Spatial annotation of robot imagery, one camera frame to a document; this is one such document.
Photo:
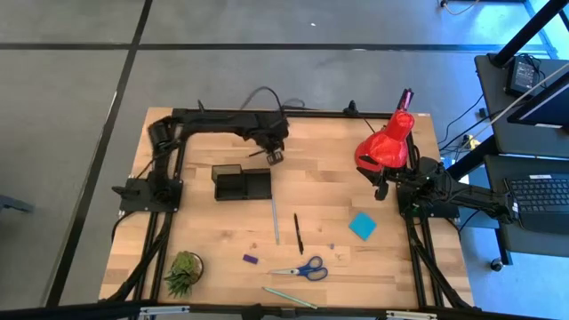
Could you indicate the blue sticky note pad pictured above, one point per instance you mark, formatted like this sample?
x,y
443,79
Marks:
x,y
363,226

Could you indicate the turquoise pencil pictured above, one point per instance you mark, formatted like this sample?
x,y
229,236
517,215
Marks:
x,y
289,297

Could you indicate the small black floor plug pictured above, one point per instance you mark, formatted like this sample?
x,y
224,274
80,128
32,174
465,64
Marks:
x,y
483,113

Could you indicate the black stand pole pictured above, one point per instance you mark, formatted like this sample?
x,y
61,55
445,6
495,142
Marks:
x,y
529,31

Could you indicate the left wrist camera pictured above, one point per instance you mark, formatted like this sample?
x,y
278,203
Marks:
x,y
274,157

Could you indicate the potted succulent plant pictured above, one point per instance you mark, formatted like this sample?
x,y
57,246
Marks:
x,y
184,271

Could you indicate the grey camera bracket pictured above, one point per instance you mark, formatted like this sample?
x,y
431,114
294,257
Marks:
x,y
288,312

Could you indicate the red desk lamp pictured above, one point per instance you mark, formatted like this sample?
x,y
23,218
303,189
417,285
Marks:
x,y
387,144

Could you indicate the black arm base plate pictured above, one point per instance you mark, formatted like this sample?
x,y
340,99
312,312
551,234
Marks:
x,y
444,213
133,202

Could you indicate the black caster wheel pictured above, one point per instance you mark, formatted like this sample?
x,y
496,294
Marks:
x,y
496,265

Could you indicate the black laptop keyboard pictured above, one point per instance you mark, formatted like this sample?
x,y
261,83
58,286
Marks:
x,y
542,195

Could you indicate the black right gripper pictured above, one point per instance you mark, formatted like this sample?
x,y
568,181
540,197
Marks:
x,y
386,176

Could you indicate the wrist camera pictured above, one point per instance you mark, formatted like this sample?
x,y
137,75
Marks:
x,y
274,157
382,191

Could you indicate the black aluminium table frame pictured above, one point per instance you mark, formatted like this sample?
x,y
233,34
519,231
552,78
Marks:
x,y
311,114

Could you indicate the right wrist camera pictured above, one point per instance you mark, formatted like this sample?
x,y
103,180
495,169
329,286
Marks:
x,y
382,191

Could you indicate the black lamp power plug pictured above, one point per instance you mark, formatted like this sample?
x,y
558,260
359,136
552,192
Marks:
x,y
351,108

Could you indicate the silver aluminium bar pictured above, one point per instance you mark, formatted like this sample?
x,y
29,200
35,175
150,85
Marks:
x,y
411,315
164,310

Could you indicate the black mesh desk organizer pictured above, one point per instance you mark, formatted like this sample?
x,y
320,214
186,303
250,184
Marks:
x,y
258,184

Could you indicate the grey floor stand foot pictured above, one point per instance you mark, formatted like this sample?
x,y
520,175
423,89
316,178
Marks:
x,y
13,204

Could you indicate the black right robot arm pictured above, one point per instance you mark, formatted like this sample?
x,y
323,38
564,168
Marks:
x,y
471,195

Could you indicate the black computer monitor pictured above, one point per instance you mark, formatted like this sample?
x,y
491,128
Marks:
x,y
549,106

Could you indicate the black pen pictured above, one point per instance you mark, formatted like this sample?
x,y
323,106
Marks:
x,y
298,233

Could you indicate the black desk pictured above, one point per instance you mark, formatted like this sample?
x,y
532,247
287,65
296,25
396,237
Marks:
x,y
515,142
533,244

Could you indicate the black power adapter box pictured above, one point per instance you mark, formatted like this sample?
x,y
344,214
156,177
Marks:
x,y
522,75

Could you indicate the small black frame peg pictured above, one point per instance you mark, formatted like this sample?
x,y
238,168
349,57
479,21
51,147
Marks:
x,y
201,108

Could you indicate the yellow power plug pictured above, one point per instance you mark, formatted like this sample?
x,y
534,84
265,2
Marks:
x,y
472,142

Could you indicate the purple eraser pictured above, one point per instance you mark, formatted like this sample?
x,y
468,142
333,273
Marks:
x,y
250,258

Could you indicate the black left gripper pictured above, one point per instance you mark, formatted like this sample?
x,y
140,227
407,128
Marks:
x,y
273,138

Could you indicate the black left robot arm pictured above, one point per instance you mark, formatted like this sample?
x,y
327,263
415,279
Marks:
x,y
213,122

